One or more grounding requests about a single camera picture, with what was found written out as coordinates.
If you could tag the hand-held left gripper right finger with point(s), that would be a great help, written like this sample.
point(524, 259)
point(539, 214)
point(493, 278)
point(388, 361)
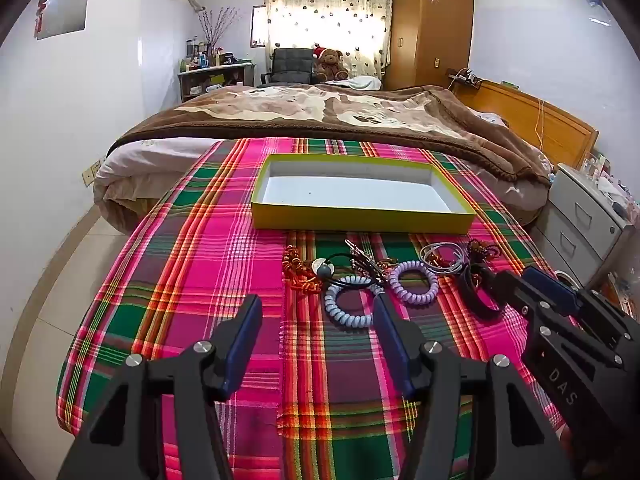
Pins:
point(387, 335)

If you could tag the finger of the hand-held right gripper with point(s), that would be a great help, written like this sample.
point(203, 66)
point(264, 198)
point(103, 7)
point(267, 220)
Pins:
point(510, 287)
point(550, 290)

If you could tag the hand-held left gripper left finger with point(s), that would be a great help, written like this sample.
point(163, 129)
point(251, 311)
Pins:
point(240, 340)

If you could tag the black wristband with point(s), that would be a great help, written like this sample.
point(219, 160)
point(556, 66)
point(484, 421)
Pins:
point(472, 300)

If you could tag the beaded metal hair clip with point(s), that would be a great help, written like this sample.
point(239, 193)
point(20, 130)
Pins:
point(361, 256)

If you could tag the yellow-green cardboard box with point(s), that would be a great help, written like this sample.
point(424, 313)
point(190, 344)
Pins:
point(350, 217)

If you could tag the grey nightstand with drawers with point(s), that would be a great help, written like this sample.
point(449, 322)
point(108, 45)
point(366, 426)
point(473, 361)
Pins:
point(580, 220)

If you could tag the pink green plaid cloth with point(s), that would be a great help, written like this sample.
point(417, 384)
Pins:
point(200, 270)

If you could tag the clutter on nightstand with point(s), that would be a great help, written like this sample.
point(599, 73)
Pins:
point(610, 185)

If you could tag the wooden headboard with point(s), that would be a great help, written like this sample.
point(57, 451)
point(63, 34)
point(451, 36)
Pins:
point(550, 125)

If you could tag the power strip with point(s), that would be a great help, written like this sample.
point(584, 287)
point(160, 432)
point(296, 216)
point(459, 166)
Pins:
point(465, 77)

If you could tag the brown beige blanket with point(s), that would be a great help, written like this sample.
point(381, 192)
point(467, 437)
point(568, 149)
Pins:
point(310, 110)

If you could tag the white pillow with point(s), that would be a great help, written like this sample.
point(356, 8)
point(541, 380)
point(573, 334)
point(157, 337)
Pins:
point(357, 82)

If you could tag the wooden desk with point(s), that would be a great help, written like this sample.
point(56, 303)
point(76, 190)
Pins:
point(210, 82)

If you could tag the wooden wardrobe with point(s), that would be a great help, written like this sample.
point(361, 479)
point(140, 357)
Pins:
point(430, 25)

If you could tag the brown teddy bear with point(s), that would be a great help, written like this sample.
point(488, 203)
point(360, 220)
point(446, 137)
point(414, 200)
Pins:
point(330, 65)

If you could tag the dark grey armchair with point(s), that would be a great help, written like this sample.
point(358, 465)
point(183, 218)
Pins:
point(290, 65)

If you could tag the bottles on desk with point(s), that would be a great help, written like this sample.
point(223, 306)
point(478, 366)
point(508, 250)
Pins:
point(200, 60)

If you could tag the vase of bare branches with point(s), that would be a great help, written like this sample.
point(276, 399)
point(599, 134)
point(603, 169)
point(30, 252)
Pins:
point(215, 30)

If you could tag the patterned curtain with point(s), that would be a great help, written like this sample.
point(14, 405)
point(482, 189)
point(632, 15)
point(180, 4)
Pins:
point(325, 10)

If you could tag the wall outlet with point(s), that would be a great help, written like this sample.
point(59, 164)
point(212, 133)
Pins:
point(91, 172)

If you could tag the wall poster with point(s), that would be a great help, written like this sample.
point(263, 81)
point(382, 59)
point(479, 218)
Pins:
point(62, 10)

